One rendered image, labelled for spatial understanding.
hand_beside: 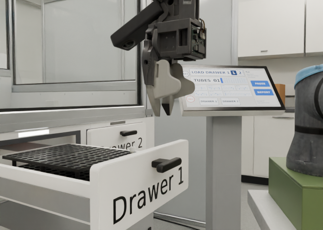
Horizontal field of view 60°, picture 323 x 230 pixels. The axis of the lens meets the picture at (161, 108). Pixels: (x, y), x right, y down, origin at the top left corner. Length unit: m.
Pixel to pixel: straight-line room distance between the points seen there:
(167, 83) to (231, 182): 1.16
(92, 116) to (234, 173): 0.92
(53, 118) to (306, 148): 0.61
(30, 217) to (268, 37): 3.44
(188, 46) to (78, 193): 0.28
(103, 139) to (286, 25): 3.22
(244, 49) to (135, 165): 3.45
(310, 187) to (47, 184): 0.47
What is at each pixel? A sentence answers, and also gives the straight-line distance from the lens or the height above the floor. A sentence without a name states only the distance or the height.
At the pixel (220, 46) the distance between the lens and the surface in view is 2.21.
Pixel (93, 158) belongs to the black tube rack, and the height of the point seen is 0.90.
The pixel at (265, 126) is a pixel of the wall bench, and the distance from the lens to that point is 3.41.
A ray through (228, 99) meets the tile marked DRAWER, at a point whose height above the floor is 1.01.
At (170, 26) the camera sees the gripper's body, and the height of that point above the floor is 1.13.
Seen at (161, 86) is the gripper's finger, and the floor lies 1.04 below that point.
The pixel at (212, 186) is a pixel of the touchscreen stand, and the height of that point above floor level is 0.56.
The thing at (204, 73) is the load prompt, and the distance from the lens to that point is 1.50.
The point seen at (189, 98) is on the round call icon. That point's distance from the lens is 1.36.
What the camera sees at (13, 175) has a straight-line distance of 0.58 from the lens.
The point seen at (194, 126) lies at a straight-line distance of 2.25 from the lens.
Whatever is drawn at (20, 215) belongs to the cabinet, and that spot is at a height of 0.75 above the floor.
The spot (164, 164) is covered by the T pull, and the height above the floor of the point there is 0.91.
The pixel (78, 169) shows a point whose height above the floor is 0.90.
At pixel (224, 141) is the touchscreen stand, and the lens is 1.50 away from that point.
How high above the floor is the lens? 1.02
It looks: 2 degrees down
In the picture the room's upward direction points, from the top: straight up
